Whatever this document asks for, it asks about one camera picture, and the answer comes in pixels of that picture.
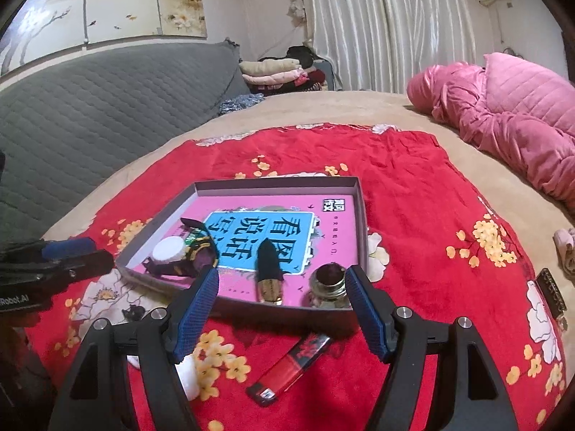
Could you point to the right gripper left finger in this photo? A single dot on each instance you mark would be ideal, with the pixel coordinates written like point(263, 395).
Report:
point(188, 314)

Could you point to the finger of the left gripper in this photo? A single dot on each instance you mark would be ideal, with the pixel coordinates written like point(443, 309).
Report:
point(69, 248)

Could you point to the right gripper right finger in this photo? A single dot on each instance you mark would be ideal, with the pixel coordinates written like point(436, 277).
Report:
point(374, 310)

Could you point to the white rounded plastic case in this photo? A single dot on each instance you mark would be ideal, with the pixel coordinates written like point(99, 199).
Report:
point(188, 378)

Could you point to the black hair clip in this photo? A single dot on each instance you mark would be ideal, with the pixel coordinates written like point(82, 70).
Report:
point(134, 313)

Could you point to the metal pipe fitting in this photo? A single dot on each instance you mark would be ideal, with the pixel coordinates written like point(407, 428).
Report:
point(327, 288)

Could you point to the black yellow wrist watch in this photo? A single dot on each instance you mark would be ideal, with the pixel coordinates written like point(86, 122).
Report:
point(201, 252)

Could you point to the black gold lipstick tube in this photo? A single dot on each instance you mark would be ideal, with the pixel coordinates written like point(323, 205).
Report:
point(269, 275)

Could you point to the white round jar lid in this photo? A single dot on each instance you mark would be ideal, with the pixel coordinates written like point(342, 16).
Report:
point(169, 249)

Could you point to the red floral blanket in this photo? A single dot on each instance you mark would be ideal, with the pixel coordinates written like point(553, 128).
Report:
point(449, 255)

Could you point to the pink blue book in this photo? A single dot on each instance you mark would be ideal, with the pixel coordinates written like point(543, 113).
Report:
point(305, 231)

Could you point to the grey cardboard box tray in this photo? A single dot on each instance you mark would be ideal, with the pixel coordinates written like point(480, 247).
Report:
point(334, 321)

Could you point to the grey quilted sofa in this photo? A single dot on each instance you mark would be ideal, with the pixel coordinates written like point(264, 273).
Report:
point(69, 127)

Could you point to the black label tag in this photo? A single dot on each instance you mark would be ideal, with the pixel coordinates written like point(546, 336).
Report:
point(551, 293)

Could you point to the beige bed cover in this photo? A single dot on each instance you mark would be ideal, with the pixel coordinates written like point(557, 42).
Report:
point(533, 217)

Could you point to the pink quilted jacket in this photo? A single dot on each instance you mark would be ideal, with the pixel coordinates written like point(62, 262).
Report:
point(519, 112)

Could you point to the folded clothes pile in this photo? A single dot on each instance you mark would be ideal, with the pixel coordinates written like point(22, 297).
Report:
point(300, 70)

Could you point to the white striped curtain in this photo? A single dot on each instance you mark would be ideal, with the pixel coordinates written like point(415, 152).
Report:
point(379, 45)

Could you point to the floral wall painting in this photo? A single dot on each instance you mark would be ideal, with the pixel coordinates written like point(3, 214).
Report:
point(43, 27)

